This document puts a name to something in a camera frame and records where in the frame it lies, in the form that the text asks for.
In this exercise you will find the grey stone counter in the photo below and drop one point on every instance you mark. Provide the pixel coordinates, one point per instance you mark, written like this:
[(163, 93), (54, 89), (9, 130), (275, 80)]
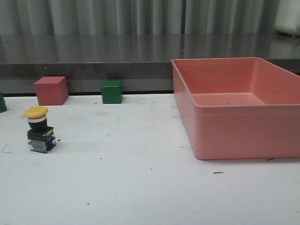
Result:
[(142, 62)]

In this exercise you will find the pink plastic bin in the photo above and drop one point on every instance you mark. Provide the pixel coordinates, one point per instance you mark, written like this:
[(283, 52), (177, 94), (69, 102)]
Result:
[(238, 108)]

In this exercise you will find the white kitchen appliance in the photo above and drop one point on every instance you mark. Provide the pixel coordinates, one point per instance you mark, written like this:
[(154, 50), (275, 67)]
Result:
[(288, 17)]

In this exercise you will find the green cube block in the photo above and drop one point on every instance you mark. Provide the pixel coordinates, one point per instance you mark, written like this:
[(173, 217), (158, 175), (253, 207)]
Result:
[(111, 91)]

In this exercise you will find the green block at left edge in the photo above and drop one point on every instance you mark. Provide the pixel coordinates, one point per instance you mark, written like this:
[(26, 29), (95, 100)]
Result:
[(3, 106)]

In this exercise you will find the grey curtain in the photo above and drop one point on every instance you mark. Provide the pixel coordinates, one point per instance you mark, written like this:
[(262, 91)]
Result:
[(136, 17)]

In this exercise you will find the yellow mushroom push button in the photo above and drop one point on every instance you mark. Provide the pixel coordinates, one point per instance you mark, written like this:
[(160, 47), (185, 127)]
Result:
[(40, 136)]

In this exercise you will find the pink cube block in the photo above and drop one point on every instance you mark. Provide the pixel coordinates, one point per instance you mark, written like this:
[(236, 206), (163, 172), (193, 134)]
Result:
[(51, 90)]

